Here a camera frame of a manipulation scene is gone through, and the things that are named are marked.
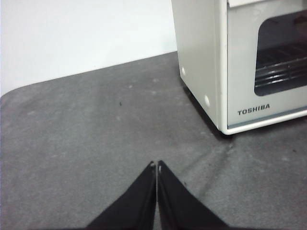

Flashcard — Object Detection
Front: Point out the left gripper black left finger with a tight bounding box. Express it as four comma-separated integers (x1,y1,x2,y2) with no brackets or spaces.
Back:
85,161,156,230

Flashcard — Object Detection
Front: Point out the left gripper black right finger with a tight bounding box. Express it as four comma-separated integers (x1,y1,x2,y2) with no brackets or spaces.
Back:
157,160,229,230

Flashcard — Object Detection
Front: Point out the oven door with beige handle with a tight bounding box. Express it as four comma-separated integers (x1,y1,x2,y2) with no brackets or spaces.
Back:
226,0,307,129

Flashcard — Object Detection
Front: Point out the cream white toaster oven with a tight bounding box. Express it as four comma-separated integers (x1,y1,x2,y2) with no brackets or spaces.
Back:
170,0,307,136

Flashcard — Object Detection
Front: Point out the metal wire oven rack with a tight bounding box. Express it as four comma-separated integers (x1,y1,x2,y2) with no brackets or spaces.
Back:
254,50,307,91

